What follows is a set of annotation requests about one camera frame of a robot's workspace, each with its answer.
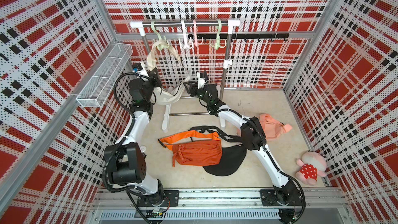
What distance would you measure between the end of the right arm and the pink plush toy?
539 mm

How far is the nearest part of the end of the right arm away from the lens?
78 centimetres

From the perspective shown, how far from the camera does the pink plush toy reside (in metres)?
0.76
